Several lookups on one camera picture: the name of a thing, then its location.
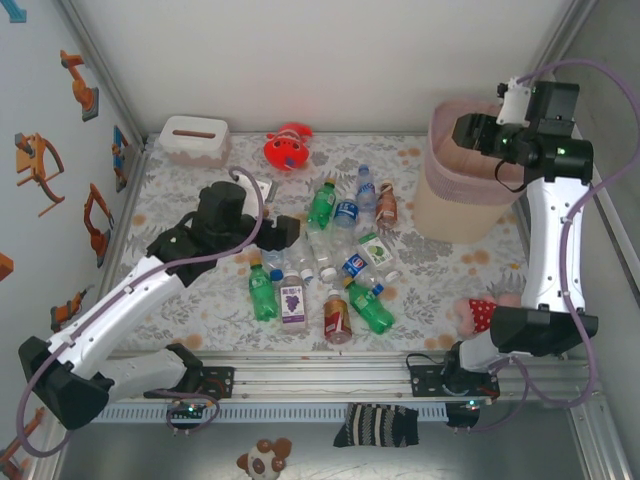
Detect white slotted cable duct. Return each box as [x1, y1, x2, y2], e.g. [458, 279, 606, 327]
[89, 403, 449, 424]

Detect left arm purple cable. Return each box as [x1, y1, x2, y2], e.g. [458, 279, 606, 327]
[17, 168, 264, 456]

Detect red gold label bottle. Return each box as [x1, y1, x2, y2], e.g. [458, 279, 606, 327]
[322, 288, 354, 345]

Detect water bottle blue lettering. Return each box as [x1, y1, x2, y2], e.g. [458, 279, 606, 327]
[355, 164, 378, 224]

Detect blue orange wall sticker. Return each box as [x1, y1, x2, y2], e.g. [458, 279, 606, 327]
[112, 124, 134, 194]

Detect white tissue box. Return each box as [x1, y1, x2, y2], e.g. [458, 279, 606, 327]
[158, 115, 232, 169]

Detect black white striped sock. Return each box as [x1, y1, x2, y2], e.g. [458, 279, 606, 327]
[333, 402, 420, 449]

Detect clear bottle blue label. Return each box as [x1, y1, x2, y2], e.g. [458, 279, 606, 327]
[329, 193, 362, 251]

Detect orange chair shaped wall sticker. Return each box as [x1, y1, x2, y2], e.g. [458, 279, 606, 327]
[13, 132, 66, 217]

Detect beige bin pink mesh liner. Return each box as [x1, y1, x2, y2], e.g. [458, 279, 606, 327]
[413, 98, 526, 245]

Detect clear water bottle blue cap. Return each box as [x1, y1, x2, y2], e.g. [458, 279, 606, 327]
[260, 247, 285, 282]

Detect aluminium frame post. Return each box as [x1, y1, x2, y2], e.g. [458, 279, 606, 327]
[537, 0, 600, 76]
[57, 0, 149, 149]

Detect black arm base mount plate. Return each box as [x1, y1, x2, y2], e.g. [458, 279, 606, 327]
[408, 363, 501, 400]
[143, 366, 236, 400]

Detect brown white panda plush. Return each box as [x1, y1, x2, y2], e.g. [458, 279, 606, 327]
[236, 437, 294, 476]

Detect floral tablecloth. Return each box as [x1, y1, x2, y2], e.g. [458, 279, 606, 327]
[102, 132, 559, 354]

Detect purple grape juice bottle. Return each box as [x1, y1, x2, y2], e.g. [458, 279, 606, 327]
[277, 268, 310, 336]

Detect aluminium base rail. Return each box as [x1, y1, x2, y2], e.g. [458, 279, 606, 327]
[49, 349, 601, 401]

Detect red plush fish toy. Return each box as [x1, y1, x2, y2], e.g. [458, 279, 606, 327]
[263, 123, 315, 174]

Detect clear bottle lime label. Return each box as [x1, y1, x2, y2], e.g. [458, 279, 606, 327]
[357, 232, 403, 286]

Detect green soda bottle yellow cap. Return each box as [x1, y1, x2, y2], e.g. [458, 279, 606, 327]
[341, 276, 397, 335]
[305, 178, 337, 230]
[247, 258, 280, 323]

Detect pink plush red dotted dress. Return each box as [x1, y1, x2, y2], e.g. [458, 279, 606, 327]
[453, 292, 521, 335]

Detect brown drink bottle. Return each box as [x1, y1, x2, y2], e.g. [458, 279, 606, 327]
[374, 180, 399, 231]

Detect Pepsi bottle blue cap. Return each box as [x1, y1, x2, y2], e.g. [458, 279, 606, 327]
[341, 253, 387, 297]

